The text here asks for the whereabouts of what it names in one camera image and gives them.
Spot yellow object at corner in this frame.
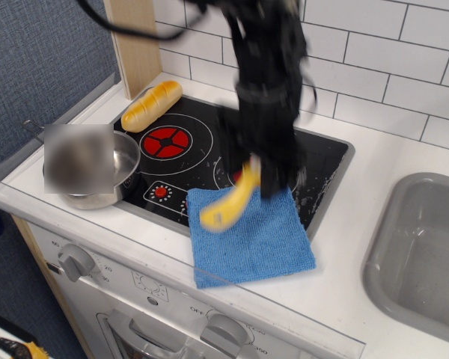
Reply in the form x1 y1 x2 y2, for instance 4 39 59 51
24 342 50 359

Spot grey left oven knob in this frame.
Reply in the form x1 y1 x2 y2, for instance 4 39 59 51
58 244 95 283

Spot grey oven knob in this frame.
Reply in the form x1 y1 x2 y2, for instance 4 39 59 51
200 314 248 358
58 244 95 283

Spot oven door with handle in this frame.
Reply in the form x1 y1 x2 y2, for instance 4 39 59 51
97 310 223 358

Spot steel pot with handle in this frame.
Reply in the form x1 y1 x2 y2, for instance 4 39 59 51
22 120 141 210

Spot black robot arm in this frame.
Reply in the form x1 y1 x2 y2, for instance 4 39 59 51
196 1 308 198

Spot yellow brush white bristles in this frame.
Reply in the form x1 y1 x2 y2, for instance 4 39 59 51
199 155 261 233

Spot grey sink basin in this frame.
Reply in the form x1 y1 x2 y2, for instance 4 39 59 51
363 173 449 342

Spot blue microfiber cloth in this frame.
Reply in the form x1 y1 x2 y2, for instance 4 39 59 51
186 188 317 289

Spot toy bread loaf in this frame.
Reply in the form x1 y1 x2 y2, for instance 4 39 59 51
120 81 183 133

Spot wooden upright post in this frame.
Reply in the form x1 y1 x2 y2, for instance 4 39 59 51
104 0 162 99

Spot black braided cable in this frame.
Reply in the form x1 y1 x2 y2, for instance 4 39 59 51
76 0 207 42

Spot grey right oven knob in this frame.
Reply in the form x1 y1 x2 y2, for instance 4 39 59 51
200 314 248 358

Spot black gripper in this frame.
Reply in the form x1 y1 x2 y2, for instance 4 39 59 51
219 85 302 199

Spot black toy stovetop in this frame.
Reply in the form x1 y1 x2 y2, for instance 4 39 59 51
116 96 355 239

